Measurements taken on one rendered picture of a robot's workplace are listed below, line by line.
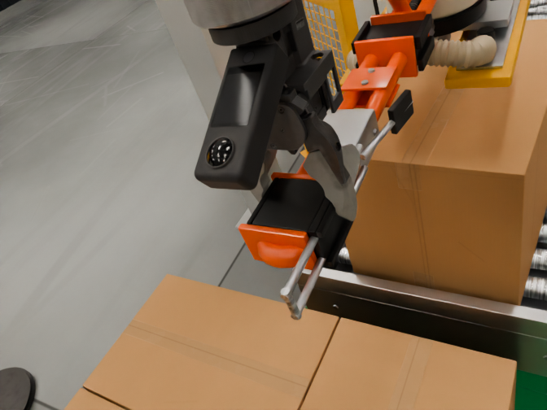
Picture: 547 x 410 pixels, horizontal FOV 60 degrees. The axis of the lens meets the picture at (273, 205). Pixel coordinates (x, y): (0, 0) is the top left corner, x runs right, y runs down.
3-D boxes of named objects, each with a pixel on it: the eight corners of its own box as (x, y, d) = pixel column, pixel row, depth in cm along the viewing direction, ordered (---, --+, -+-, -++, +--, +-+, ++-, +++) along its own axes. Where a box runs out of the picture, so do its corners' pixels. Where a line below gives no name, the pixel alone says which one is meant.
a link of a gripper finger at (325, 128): (363, 170, 41) (306, 89, 38) (357, 181, 40) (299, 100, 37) (323, 182, 45) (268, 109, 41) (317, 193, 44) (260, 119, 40)
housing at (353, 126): (333, 137, 61) (324, 108, 58) (383, 138, 57) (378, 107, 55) (312, 173, 57) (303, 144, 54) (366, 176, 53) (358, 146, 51)
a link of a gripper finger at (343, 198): (392, 182, 47) (342, 108, 43) (373, 224, 43) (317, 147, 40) (366, 189, 49) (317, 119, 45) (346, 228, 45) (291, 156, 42)
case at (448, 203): (425, 140, 159) (412, 27, 134) (562, 150, 137) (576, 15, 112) (353, 272, 126) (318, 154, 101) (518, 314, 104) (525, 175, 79)
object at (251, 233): (286, 203, 54) (273, 171, 51) (346, 210, 50) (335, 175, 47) (253, 260, 49) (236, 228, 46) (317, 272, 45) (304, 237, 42)
